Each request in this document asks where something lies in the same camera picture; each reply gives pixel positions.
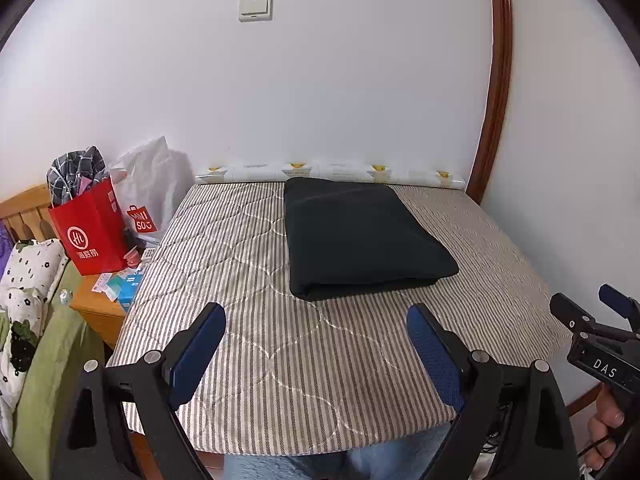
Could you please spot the white plastic bag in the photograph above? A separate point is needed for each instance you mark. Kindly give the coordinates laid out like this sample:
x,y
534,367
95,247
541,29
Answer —
x,y
150,175

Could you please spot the white wall switch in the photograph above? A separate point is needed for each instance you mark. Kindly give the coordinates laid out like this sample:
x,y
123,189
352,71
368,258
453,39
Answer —
x,y
255,7

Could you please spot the blue box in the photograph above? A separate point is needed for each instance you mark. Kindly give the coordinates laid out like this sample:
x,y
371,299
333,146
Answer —
x,y
130,287

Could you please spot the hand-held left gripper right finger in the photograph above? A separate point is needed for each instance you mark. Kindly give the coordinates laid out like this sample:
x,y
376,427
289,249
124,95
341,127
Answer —
x,y
435,355

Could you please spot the wooden nightstand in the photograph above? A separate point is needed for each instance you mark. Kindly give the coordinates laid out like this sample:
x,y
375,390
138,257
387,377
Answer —
x,y
95,305

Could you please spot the brown wooden baseboard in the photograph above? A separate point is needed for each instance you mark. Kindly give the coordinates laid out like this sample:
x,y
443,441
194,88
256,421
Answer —
x,y
585,400

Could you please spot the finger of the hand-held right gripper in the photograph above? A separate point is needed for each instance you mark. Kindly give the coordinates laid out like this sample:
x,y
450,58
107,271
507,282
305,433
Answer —
x,y
570,307
620,300

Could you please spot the white card pack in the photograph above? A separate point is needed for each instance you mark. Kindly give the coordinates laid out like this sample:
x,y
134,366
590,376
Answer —
x,y
104,282

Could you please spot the small pink container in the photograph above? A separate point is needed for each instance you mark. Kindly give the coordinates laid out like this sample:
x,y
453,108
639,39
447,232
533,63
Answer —
x,y
134,258

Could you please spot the black sweatshirt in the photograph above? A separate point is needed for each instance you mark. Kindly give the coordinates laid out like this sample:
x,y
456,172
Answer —
x,y
350,240

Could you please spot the plaid cloth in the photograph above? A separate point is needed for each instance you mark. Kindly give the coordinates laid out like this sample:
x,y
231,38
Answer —
x,y
75,170

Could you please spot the wooden headboard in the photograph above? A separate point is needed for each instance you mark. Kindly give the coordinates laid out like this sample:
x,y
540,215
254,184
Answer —
x,y
30,205

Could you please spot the green bed sheet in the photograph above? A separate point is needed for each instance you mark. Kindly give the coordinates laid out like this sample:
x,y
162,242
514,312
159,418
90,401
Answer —
x,y
50,360

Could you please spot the person's right hand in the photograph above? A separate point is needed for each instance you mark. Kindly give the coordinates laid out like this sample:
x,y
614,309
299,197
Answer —
x,y
602,425

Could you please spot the red paper bag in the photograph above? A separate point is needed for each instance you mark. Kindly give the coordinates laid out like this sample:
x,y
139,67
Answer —
x,y
87,230

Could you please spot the purple cloth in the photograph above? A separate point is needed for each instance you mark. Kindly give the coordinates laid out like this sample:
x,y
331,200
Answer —
x,y
4,250

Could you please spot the white floral pillow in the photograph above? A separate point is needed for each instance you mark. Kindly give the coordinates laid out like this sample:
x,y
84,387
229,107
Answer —
x,y
25,270

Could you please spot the striped quilted mat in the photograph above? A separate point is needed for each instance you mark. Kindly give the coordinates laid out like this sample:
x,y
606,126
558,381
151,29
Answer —
x,y
250,310

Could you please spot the brown wooden door frame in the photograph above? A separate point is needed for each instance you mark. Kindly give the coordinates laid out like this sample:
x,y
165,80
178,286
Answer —
x,y
500,60

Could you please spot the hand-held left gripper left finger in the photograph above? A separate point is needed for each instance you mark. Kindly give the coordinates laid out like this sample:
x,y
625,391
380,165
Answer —
x,y
197,355

